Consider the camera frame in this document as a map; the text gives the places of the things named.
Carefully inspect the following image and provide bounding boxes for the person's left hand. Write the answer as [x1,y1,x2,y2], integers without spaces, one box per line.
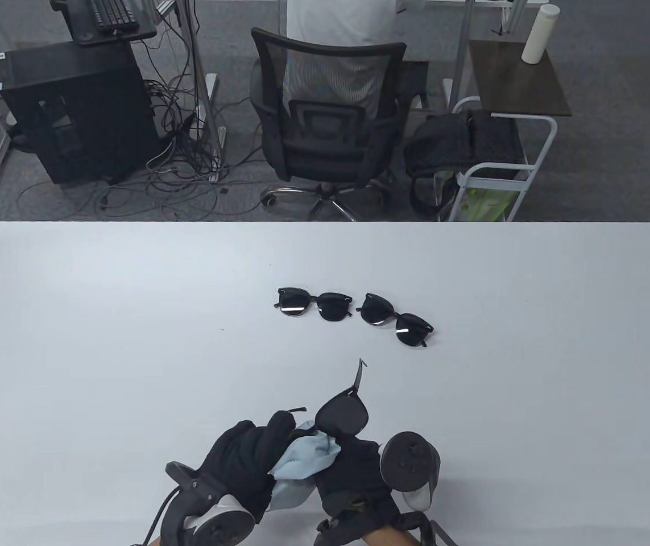
[194,411,297,525]

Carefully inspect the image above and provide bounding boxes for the person's right hand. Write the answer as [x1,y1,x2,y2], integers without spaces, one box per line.
[313,435,400,530]

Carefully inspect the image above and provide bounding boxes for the light blue cleaning cloth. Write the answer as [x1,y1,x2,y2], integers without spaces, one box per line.
[267,420,341,512]

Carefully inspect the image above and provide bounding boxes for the black sunglasses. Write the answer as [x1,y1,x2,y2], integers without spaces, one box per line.
[274,287,357,323]
[356,293,435,349]
[271,357,372,439]

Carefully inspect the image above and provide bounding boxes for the grey and white controller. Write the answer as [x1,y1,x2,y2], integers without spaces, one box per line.
[380,431,442,511]
[157,462,256,546]

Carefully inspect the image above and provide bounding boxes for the person's right forearm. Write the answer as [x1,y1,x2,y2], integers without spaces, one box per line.
[359,526,419,546]

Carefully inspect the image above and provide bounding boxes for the green packet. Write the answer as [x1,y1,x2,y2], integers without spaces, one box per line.
[461,188,521,221]

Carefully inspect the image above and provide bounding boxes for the black mesh office chair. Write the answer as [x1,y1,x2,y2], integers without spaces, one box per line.
[250,27,431,222]

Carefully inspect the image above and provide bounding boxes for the black backpack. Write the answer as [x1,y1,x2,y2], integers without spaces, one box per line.
[403,109,525,217]

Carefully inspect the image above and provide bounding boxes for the white desk leg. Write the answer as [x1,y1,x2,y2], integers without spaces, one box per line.
[177,0,227,183]

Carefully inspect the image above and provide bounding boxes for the black computer tower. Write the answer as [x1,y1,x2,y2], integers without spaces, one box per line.
[0,41,158,185]

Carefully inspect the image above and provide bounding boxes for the dark brown side table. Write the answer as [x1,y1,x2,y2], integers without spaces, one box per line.
[467,39,573,118]

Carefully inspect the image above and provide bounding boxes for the black keyboard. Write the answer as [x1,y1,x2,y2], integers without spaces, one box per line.
[89,0,138,28]

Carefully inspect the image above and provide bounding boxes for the black keyboard tray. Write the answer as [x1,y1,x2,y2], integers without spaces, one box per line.
[51,0,158,46]

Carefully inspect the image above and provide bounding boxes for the white cylindrical bottle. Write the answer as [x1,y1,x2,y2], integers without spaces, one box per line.
[521,3,560,64]

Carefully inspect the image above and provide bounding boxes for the tangle of black cables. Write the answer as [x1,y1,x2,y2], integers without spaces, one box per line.
[18,0,263,220]

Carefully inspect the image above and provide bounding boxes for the white metal desk frame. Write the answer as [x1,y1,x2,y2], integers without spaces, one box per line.
[443,0,530,111]

